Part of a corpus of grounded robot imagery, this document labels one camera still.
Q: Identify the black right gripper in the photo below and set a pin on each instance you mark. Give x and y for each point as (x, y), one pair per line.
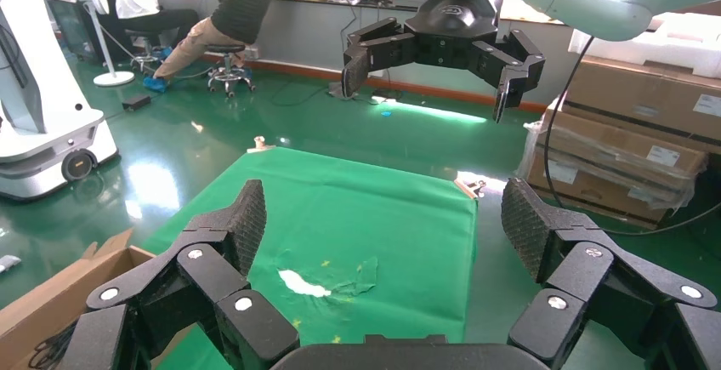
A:
(456, 23)

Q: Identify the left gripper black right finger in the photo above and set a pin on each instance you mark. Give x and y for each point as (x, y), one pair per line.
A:
(586, 266)

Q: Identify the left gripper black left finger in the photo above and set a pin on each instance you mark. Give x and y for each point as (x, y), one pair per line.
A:
(214, 266)

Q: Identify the open brown cardboard box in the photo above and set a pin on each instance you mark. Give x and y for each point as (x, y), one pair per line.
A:
(45, 300)

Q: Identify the flat brown cardboard carton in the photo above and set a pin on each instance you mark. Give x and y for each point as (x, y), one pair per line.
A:
(597, 193)

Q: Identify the plastic-wrapped brown cardboard carton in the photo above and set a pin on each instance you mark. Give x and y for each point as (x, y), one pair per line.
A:
(619, 150)

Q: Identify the grey workbench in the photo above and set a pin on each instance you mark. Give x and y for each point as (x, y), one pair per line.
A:
(304, 35)

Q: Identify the green table cloth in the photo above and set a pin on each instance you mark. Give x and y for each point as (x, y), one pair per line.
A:
(366, 215)

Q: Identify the large brown cardboard carton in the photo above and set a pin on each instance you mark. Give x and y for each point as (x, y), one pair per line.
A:
(648, 102)

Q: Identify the black power adapter brick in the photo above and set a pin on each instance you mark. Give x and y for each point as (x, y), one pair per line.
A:
(137, 102)

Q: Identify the blue plastic shoe cover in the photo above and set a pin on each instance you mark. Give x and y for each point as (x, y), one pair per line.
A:
(155, 84)

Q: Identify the person in dark jacket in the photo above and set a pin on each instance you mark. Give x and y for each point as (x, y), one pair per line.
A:
(242, 1)

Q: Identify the white floor stand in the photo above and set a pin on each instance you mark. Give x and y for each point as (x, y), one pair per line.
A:
(114, 78)

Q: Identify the white wheeled background robot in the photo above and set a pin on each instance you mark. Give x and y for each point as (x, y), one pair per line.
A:
(34, 148)

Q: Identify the black swivel stool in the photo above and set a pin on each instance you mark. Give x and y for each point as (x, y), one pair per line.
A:
(145, 54)
(225, 49)

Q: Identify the white foam packing block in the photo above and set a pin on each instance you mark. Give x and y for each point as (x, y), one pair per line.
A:
(664, 46)

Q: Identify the black cabinet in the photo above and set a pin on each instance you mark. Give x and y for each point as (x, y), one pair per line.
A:
(67, 23)

